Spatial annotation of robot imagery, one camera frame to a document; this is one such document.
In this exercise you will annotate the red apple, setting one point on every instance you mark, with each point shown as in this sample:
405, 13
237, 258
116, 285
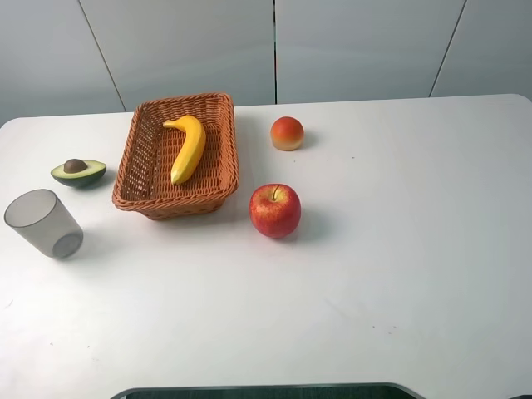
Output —
275, 210

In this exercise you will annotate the grey translucent plastic cup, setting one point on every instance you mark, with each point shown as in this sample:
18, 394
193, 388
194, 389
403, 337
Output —
44, 222

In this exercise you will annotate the orange round bread bun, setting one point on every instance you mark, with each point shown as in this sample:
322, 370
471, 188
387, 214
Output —
287, 133

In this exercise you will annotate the yellow banana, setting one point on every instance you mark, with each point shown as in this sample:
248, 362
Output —
191, 151

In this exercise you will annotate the orange wicker basket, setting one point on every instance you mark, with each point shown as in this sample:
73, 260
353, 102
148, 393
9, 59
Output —
143, 182

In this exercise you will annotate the halved avocado with pit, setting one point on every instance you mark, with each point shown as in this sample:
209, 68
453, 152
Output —
78, 173

